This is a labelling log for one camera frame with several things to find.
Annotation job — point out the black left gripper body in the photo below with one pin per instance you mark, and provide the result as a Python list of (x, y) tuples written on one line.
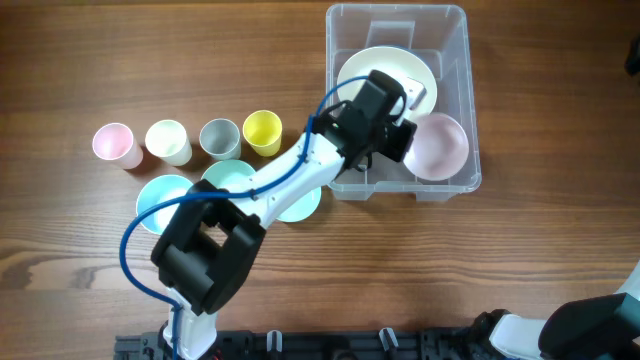
[(394, 135)]

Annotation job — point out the cream large bowl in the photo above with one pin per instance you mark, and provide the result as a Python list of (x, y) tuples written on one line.
[(400, 64)]

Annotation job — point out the pink small bowl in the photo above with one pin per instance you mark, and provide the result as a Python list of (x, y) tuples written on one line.
[(439, 149)]

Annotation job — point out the clear plastic storage bin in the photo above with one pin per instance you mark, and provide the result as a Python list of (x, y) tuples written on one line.
[(438, 35)]

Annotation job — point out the mint green small bowl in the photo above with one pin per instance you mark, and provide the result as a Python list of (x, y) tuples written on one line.
[(230, 175)]

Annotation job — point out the grey cup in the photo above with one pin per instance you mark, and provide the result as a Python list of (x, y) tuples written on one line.
[(221, 139)]

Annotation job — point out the cream cup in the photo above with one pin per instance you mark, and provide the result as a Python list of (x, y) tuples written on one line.
[(168, 140)]

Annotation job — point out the light blue small bowl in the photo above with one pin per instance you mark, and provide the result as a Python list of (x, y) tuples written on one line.
[(159, 190)]

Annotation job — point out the pink cup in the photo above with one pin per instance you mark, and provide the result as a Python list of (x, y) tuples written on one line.
[(116, 144)]

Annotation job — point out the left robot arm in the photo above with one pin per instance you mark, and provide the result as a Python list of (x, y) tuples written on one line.
[(206, 251)]

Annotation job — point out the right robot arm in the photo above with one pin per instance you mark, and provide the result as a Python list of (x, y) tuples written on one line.
[(605, 327)]

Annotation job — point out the yellow cup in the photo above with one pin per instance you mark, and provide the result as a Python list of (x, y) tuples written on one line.
[(263, 131)]

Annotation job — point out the black object at edge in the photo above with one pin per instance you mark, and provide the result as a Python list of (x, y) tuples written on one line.
[(632, 62)]

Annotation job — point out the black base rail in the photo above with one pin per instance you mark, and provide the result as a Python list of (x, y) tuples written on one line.
[(429, 344)]

